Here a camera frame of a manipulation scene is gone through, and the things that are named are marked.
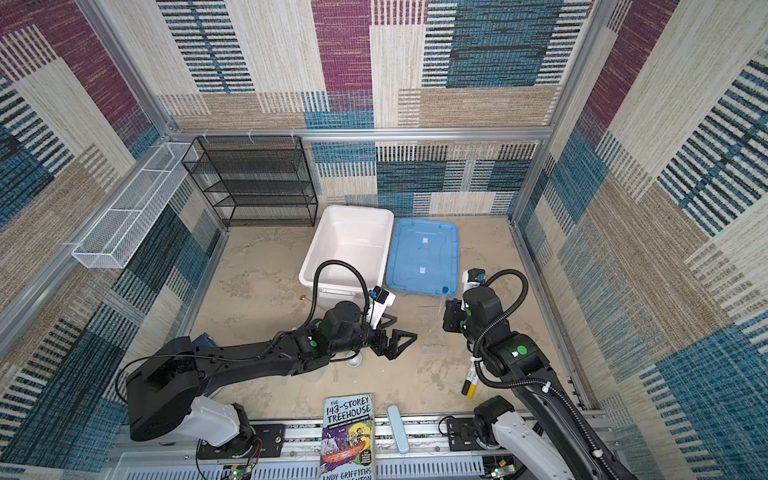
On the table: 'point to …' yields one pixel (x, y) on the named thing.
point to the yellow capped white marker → (473, 385)
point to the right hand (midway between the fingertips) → (450, 309)
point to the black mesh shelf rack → (256, 181)
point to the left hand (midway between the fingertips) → (408, 327)
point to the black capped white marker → (468, 382)
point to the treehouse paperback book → (347, 438)
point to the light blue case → (398, 428)
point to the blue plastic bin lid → (423, 256)
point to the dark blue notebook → (204, 340)
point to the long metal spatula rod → (303, 297)
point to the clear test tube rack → (430, 319)
